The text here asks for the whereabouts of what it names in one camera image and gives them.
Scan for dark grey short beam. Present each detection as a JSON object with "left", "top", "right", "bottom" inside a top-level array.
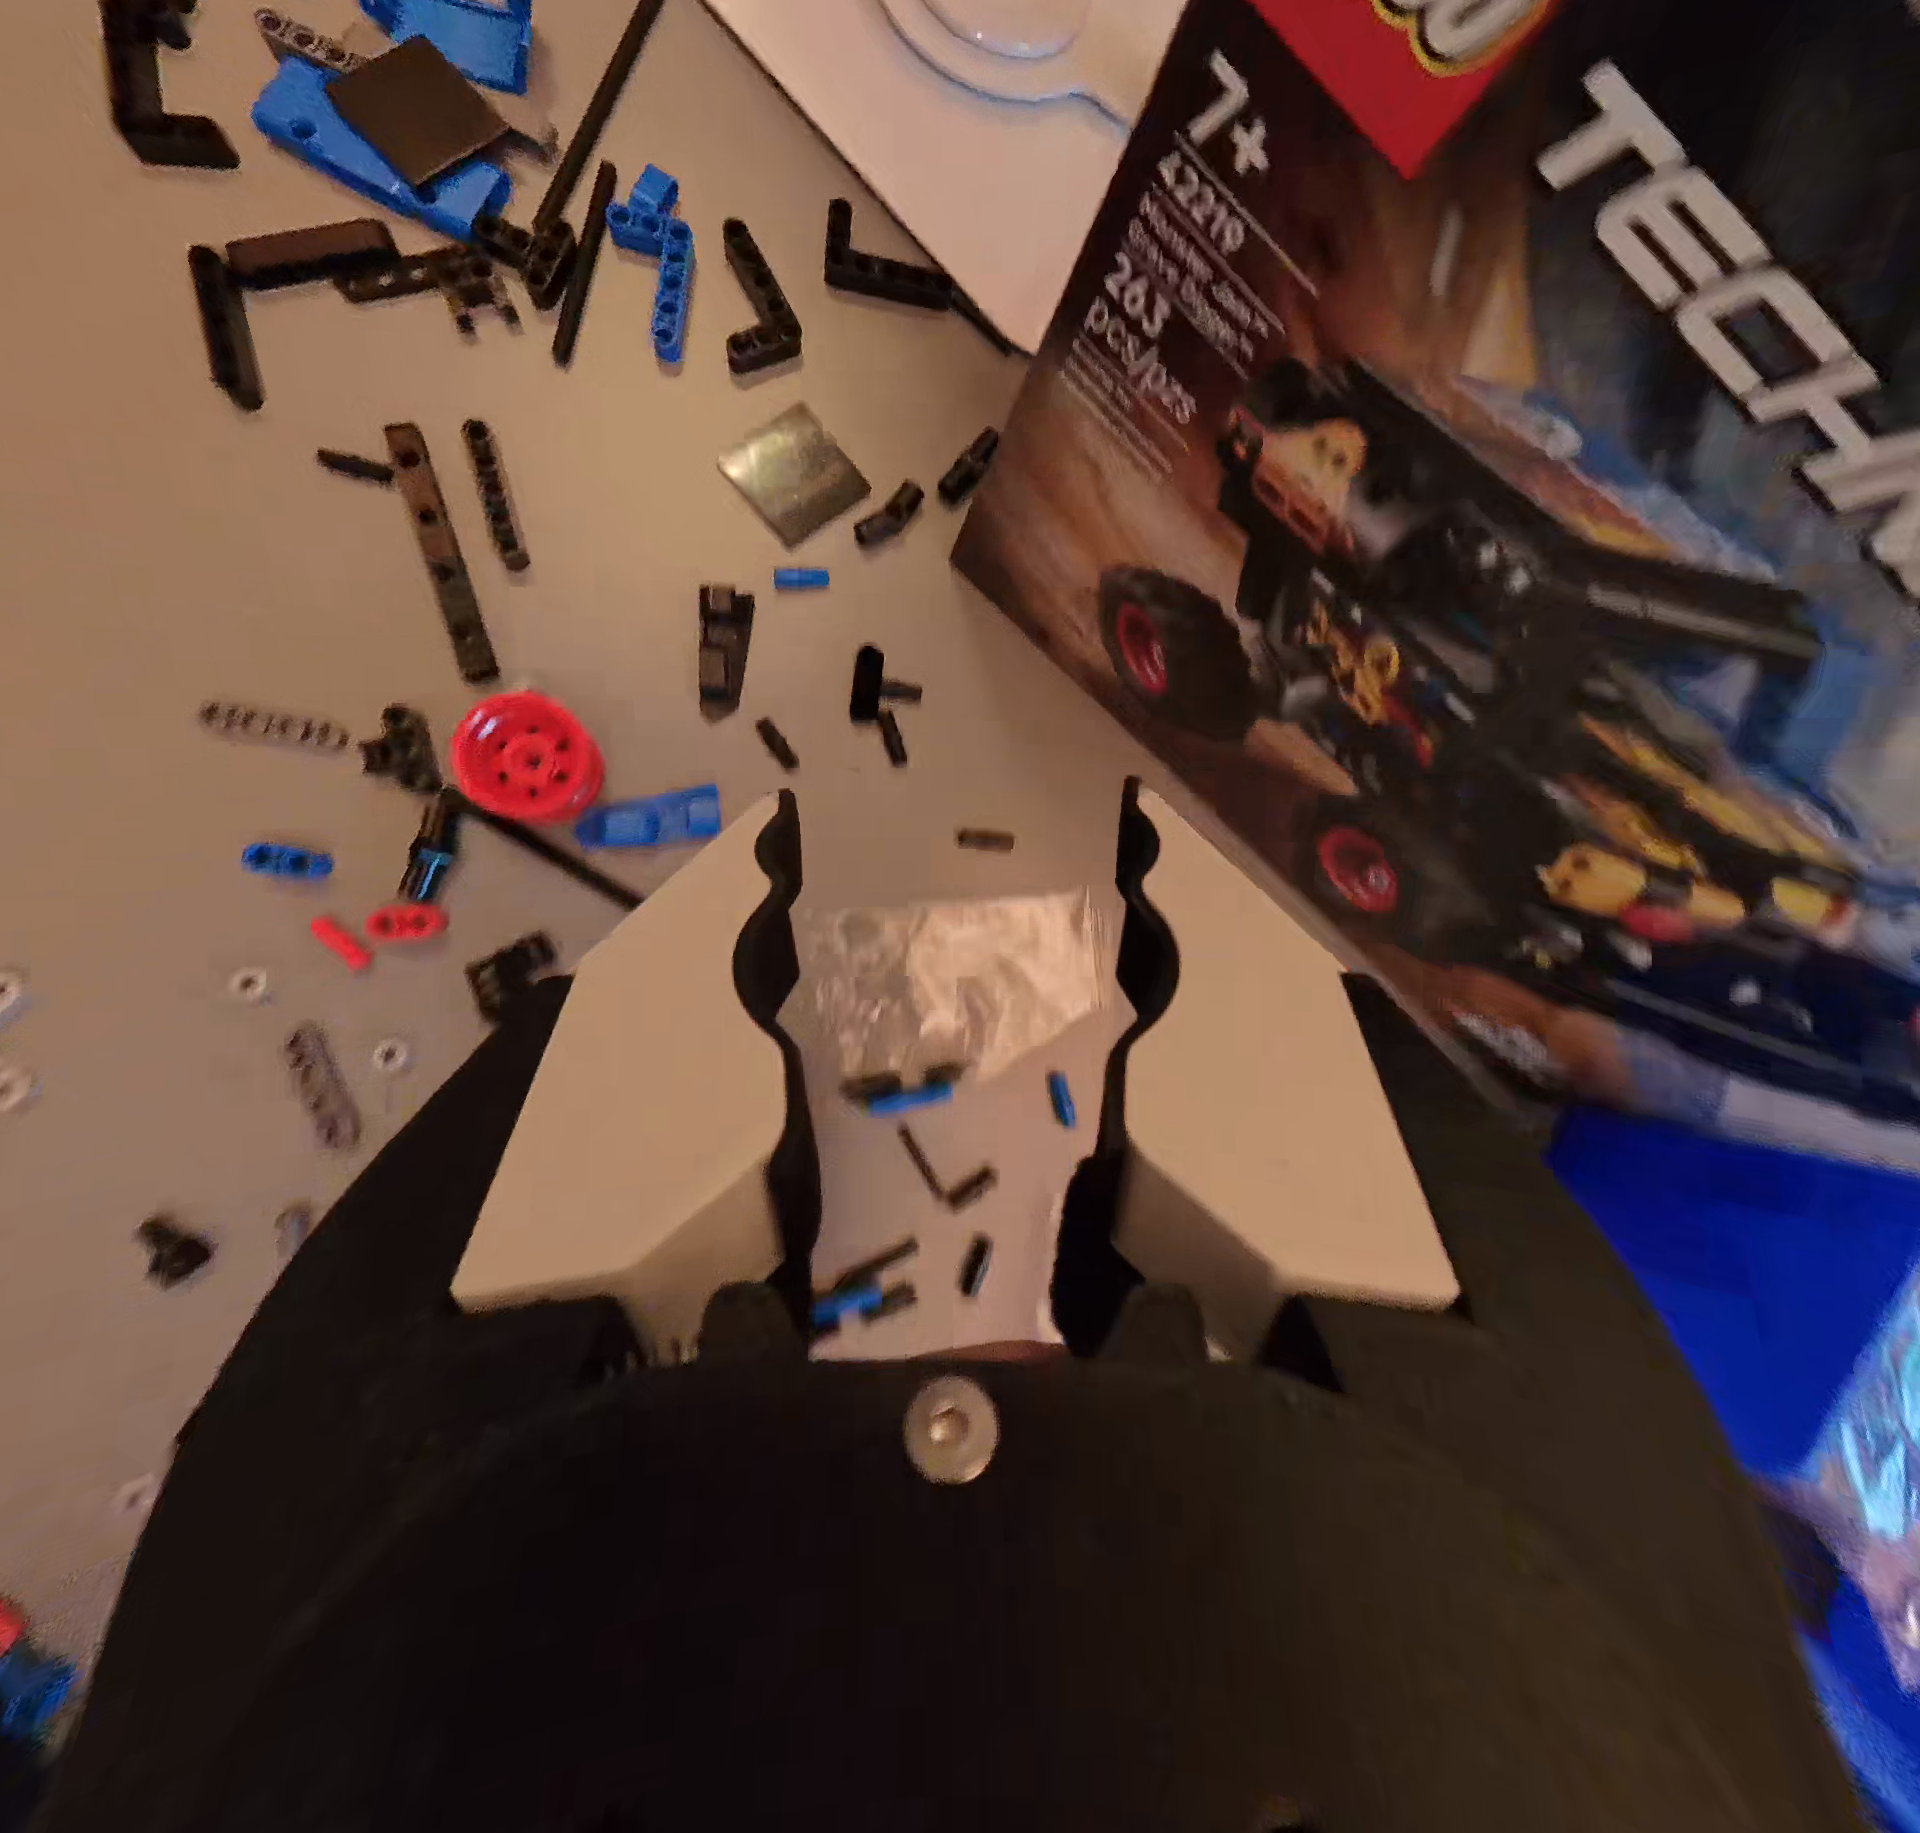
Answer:
[{"left": 256, "top": 5, "right": 368, "bottom": 72}]

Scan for pile of small pins connectors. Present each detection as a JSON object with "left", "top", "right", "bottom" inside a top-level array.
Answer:
[{"left": 0, "top": 813, "right": 1081, "bottom": 1762}]

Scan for blue frame panel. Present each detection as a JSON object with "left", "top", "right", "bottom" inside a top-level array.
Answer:
[
  {"left": 254, "top": 57, "right": 511, "bottom": 244},
  {"left": 359, "top": 0, "right": 534, "bottom": 95}
]

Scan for black connector cluster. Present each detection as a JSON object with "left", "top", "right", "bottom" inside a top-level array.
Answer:
[{"left": 338, "top": 222, "right": 581, "bottom": 335}]

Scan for grey short flat beam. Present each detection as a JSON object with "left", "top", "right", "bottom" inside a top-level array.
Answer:
[{"left": 199, "top": 702, "right": 357, "bottom": 756}]

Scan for black forked connector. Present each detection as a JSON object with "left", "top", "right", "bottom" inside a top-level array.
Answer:
[{"left": 847, "top": 642, "right": 924, "bottom": 769}]

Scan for blue small panel piece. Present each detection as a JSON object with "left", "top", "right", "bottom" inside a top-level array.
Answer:
[{"left": 573, "top": 786, "right": 727, "bottom": 851}]

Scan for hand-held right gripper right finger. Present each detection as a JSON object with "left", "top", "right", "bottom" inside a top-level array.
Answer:
[{"left": 1052, "top": 776, "right": 1460, "bottom": 1357}]

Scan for blue plastic storage bin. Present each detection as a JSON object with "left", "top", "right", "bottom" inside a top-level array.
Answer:
[{"left": 1546, "top": 1103, "right": 1920, "bottom": 1833}]

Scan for black pin connector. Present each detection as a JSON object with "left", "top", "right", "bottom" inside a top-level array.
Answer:
[{"left": 700, "top": 584, "right": 759, "bottom": 718}]

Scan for black toy set box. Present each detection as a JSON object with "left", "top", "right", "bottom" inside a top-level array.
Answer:
[{"left": 949, "top": 0, "right": 1920, "bottom": 1116}]

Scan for blue angled beam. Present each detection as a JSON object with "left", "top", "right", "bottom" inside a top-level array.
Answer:
[{"left": 606, "top": 164, "right": 696, "bottom": 365}]

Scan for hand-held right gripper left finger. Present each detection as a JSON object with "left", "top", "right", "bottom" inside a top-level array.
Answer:
[{"left": 449, "top": 790, "right": 824, "bottom": 1330}]

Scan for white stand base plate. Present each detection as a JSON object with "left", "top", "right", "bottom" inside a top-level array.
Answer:
[{"left": 629, "top": 0, "right": 1209, "bottom": 357}]

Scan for black linked connectors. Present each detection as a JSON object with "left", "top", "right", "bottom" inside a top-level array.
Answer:
[{"left": 850, "top": 428, "right": 1000, "bottom": 550}]

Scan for red wheel rim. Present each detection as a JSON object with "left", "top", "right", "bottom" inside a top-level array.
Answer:
[{"left": 449, "top": 689, "right": 606, "bottom": 822}]

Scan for black long axle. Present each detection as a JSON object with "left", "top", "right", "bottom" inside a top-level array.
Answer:
[
  {"left": 534, "top": 0, "right": 675, "bottom": 238},
  {"left": 449, "top": 798, "right": 649, "bottom": 913},
  {"left": 553, "top": 158, "right": 622, "bottom": 368}
]

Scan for black short straight beam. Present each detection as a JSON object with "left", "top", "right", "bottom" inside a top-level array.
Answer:
[{"left": 463, "top": 419, "right": 530, "bottom": 570}]

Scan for grey desk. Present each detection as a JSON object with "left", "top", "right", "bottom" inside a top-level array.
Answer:
[{"left": 0, "top": 0, "right": 1562, "bottom": 1714}]

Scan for large clear plastic bag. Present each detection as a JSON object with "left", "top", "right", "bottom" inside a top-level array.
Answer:
[{"left": 785, "top": 888, "right": 1113, "bottom": 1077}]

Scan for black angled beam flat plate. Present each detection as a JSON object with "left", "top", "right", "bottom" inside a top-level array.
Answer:
[{"left": 186, "top": 219, "right": 407, "bottom": 411}]

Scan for black square tile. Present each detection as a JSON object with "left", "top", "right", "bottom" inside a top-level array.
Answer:
[
  {"left": 717, "top": 403, "right": 873, "bottom": 550},
  {"left": 324, "top": 36, "right": 511, "bottom": 186}
]

